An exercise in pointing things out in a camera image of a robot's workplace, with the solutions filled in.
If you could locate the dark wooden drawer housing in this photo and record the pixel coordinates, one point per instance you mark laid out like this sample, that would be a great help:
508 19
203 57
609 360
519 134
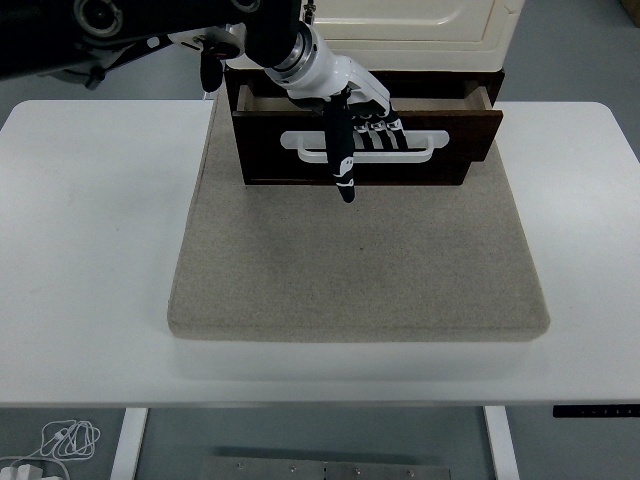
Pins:
425 75

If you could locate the beige fabric mat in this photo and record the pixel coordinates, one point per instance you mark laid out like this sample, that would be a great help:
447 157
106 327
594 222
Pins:
360 260

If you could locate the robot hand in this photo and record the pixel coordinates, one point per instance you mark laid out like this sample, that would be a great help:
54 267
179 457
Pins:
330 75

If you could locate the cardboard box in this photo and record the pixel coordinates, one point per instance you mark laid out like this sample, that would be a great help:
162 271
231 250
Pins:
634 10

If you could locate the black table control panel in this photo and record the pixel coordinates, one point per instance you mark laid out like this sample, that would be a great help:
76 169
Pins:
595 411

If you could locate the white table leg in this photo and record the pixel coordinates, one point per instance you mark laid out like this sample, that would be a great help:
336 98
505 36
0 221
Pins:
127 445
501 445

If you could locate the white power adapter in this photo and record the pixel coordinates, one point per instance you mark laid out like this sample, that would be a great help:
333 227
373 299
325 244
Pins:
22 472

